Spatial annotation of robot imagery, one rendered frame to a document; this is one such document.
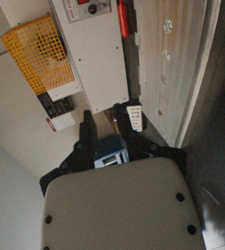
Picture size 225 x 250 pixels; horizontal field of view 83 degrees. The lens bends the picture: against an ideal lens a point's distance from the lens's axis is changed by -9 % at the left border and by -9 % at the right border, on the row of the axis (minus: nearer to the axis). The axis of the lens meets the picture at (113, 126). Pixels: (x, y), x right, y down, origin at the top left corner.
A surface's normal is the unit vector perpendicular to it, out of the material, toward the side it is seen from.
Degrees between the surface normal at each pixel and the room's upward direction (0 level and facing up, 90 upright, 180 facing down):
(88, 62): 90
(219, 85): 0
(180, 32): 0
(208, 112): 0
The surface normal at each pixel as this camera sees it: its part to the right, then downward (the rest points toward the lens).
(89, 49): 0.35, 0.67
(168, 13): -0.92, 0.37
